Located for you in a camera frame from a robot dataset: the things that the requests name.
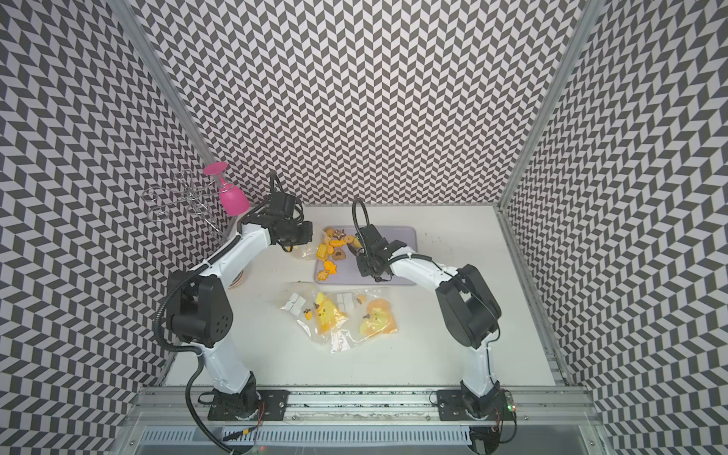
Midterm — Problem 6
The lilac plastic tray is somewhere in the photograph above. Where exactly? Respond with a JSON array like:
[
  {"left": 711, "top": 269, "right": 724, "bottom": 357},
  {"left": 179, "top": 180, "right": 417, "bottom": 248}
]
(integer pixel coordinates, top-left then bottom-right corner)
[{"left": 314, "top": 225, "right": 417, "bottom": 286}]

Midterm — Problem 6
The clear printed bag pile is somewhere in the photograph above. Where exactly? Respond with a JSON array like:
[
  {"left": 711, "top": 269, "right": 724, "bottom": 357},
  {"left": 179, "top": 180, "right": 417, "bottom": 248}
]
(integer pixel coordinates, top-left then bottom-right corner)
[{"left": 280, "top": 282, "right": 398, "bottom": 354}]

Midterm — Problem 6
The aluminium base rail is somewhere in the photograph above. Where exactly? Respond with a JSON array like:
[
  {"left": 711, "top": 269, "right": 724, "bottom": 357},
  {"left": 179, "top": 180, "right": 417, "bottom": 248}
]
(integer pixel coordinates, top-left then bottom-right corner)
[{"left": 130, "top": 386, "right": 604, "bottom": 428}]

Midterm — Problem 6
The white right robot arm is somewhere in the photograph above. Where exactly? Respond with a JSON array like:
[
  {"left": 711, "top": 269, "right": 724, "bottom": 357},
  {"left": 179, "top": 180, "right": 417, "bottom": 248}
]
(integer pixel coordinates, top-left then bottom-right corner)
[{"left": 356, "top": 225, "right": 502, "bottom": 400}]

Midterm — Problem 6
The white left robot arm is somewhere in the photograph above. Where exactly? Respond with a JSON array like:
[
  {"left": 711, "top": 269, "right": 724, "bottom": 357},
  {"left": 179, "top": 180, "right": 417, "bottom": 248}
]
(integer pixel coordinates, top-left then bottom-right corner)
[{"left": 153, "top": 190, "right": 313, "bottom": 395}]

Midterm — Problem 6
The chrome glass drying rack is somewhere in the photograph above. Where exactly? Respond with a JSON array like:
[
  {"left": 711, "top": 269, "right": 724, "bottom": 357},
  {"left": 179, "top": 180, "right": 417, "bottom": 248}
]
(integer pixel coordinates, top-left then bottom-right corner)
[{"left": 141, "top": 171, "right": 229, "bottom": 246}]

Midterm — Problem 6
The pink upside-down wine glass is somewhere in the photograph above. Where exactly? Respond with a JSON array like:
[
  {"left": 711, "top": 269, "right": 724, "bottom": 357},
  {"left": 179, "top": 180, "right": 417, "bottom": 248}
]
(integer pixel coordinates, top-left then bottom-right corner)
[{"left": 203, "top": 161, "right": 251, "bottom": 217}]

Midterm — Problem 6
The orange bear shaped cookie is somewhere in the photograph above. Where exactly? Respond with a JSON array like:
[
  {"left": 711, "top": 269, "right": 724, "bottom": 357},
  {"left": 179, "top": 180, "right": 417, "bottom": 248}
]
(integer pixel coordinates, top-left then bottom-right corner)
[{"left": 323, "top": 260, "right": 337, "bottom": 275}]

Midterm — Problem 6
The clear resealable bag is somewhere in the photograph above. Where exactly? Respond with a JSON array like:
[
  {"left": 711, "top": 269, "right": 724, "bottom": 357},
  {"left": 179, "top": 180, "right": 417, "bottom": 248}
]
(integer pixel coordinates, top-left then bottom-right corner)
[{"left": 289, "top": 241, "right": 320, "bottom": 261}]

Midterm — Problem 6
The ribbed glass bowl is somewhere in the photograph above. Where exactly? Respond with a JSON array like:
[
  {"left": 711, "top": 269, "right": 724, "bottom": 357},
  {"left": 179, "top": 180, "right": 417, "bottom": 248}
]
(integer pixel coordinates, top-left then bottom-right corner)
[{"left": 227, "top": 270, "right": 245, "bottom": 289}]

